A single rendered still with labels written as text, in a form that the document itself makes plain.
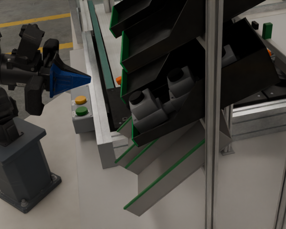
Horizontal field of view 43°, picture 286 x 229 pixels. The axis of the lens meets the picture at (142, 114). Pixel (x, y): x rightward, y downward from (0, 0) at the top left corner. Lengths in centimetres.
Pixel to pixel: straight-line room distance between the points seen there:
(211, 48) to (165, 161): 36
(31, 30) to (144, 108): 24
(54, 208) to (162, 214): 31
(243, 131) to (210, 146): 54
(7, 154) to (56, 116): 48
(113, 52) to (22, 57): 105
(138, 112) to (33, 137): 40
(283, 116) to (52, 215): 76
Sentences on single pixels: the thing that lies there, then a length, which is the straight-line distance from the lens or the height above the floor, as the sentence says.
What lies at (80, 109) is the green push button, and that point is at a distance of 121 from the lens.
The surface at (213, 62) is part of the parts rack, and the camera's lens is 56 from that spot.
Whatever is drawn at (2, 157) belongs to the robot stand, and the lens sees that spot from 97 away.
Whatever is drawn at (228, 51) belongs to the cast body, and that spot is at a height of 134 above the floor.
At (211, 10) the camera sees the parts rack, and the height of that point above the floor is 145.
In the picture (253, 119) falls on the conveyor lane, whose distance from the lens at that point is 118.
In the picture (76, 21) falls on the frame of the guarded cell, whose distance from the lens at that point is 193.
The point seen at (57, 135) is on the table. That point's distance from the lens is 131.
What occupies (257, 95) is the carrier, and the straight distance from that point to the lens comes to 122.
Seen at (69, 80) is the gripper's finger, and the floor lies 132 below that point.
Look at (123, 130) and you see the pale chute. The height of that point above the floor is 102.
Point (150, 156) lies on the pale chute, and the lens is 87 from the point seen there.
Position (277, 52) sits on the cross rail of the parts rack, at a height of 131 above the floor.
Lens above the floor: 163
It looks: 36 degrees down
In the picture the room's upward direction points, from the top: 7 degrees counter-clockwise
